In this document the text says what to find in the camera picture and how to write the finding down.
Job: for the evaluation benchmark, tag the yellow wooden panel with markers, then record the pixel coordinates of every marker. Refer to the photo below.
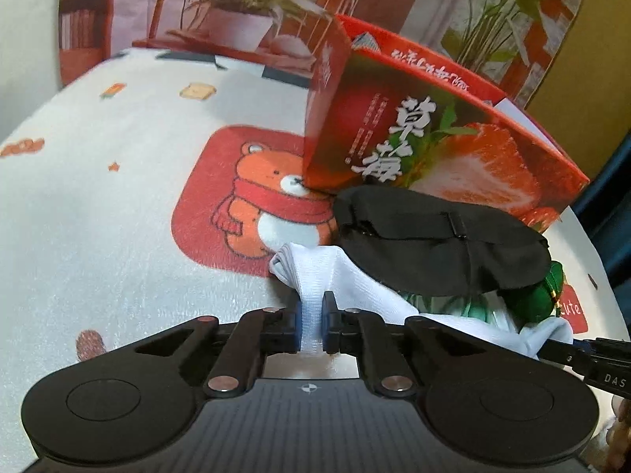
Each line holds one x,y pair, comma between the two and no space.
584,100

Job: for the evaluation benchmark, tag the white cartoon bear table mat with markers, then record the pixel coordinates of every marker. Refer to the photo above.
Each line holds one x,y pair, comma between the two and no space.
156,189

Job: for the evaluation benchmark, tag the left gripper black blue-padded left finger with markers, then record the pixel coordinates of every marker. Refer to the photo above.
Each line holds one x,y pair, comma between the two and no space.
223,359

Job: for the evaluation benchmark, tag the green white plush item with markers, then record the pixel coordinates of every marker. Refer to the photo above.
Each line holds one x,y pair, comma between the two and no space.
508,300

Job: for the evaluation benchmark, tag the printed living room backdrop cloth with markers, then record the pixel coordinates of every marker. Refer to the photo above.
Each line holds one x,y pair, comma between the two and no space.
509,42

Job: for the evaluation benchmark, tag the red strawberry cardboard box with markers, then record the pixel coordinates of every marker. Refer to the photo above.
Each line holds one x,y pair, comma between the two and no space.
384,110

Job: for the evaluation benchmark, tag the white sock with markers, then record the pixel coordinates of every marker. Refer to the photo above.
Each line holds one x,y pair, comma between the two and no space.
314,271

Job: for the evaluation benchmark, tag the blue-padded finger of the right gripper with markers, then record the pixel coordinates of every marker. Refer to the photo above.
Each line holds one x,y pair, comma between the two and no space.
559,352

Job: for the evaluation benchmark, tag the black sleep eye mask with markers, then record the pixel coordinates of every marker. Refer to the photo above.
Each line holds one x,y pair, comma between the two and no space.
427,246

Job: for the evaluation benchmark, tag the person's hand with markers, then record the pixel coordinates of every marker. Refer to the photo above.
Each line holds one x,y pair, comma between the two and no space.
618,437

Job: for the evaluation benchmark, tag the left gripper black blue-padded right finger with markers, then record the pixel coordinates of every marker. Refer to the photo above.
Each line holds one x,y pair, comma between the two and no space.
394,361

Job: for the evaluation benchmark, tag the blue curtain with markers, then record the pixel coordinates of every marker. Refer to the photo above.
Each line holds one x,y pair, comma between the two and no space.
604,212

